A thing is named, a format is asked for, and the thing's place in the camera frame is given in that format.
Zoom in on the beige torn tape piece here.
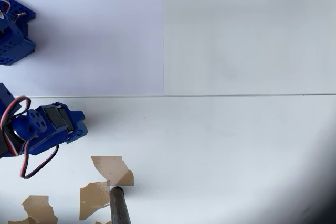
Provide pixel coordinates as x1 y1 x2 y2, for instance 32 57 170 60
7 216 38 224
79 180 111 221
90 155 135 187
21 195 59 224

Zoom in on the dark metal stand leg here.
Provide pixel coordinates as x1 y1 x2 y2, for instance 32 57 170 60
109 186 132 224

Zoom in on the white paper sheet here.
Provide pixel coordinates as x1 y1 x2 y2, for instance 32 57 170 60
0 0 165 97

